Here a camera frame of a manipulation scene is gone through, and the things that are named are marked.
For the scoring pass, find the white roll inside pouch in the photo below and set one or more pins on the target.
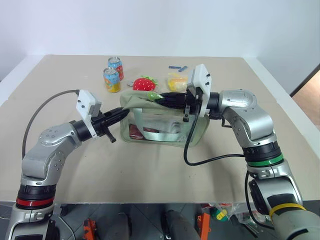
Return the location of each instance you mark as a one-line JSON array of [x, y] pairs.
[[172, 127]]

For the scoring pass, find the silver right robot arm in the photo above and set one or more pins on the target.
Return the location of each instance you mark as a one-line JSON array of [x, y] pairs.
[[252, 117]]

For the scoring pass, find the green transparent zip pouch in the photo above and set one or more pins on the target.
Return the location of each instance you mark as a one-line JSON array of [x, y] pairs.
[[162, 130]]

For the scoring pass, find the clear plastic bag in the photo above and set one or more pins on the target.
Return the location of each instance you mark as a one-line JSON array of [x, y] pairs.
[[241, 212]]

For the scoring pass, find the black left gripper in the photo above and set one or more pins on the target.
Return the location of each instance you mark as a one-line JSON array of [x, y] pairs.
[[101, 123]]

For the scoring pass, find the red strawberry plush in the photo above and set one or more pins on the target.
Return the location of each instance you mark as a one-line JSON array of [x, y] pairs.
[[143, 84]]

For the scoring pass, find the blue orange drink can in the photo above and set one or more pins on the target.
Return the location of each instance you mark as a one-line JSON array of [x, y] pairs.
[[116, 66]]

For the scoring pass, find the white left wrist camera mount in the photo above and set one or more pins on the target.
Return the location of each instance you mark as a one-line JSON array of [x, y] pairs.
[[86, 102]]

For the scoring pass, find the orange black clamp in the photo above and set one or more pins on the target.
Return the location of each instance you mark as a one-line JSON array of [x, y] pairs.
[[89, 228], [203, 223]]

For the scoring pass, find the yellow item in plastic bag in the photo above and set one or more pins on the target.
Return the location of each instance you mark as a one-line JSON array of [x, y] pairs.
[[176, 82]]

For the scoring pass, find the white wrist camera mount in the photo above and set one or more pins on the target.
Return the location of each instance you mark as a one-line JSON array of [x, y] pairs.
[[200, 75], [86, 102]]

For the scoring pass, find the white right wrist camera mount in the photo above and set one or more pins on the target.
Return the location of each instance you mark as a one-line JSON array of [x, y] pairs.
[[200, 75]]

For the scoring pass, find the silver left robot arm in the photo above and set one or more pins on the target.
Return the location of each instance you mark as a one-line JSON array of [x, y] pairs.
[[51, 150]]

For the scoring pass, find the blue yellow drink can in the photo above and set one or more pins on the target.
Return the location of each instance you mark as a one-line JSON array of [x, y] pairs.
[[111, 81]]

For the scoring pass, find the red packet inside pouch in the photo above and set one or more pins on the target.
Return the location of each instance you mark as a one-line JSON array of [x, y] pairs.
[[136, 131]]

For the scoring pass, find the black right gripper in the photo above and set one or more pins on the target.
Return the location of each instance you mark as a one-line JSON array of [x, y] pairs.
[[192, 101]]

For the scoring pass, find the small silver round disc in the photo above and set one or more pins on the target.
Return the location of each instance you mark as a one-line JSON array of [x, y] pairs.
[[130, 83]]

